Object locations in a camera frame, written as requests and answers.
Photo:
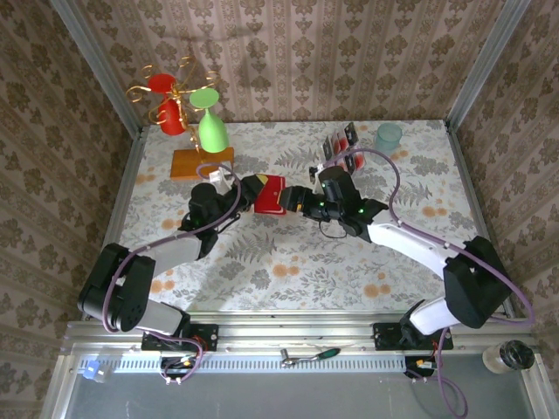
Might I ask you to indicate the black VIP membership card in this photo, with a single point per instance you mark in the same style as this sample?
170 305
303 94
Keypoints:
349 164

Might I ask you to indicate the grey metal shelf panel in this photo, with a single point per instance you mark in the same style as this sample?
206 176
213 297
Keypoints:
284 397

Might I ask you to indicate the floral patterned table cover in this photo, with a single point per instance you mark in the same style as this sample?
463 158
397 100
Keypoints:
262 144

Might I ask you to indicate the blue white small device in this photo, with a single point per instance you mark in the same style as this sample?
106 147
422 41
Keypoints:
91 370

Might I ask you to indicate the aluminium front rail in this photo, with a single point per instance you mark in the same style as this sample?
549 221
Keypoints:
297 331

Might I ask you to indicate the teal plastic cup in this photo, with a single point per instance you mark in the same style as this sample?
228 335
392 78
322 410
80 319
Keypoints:
388 135

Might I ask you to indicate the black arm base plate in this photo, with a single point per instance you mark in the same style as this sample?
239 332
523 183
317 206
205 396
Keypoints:
209 336
384 336

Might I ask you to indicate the glass jar black lid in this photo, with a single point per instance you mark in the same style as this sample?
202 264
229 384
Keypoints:
508 355

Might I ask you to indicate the aluminium frame post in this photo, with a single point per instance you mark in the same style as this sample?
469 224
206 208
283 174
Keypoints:
98 65
485 65

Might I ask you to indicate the red wine glass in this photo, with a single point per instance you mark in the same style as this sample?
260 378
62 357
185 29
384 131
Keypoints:
170 122

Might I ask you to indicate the aluminium table side rail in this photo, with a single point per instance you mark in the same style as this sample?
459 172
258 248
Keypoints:
117 218
465 174

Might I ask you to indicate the red rectangular tray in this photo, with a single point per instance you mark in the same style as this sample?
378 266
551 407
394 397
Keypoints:
271 194

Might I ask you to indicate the black power connector box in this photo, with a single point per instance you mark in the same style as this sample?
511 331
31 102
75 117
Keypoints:
415 364
174 364

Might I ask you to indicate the dark green card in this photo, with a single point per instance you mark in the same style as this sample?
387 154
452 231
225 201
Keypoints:
329 147

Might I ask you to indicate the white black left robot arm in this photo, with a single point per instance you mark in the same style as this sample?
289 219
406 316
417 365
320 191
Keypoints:
174 257

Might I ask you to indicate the green wine glass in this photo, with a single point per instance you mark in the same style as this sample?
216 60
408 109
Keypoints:
212 135

